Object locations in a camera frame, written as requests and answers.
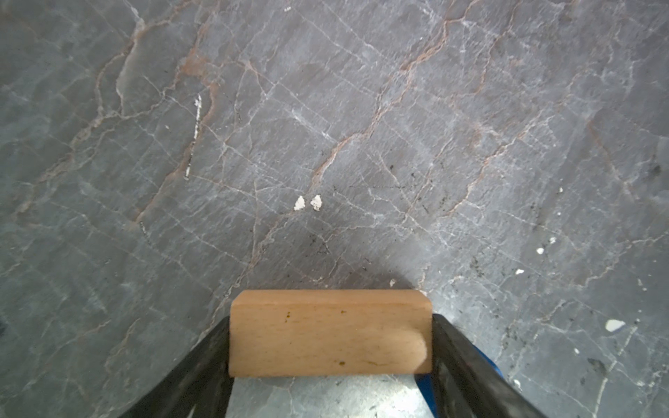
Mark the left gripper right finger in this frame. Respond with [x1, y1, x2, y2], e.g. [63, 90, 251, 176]
[431, 313, 545, 417]

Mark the blue small cube block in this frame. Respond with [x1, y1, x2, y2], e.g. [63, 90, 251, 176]
[414, 364, 477, 417]

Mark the natural wood block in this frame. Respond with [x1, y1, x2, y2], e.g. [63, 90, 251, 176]
[228, 289, 432, 377]

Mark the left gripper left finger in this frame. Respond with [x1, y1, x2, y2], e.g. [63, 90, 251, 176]
[122, 317, 234, 417]

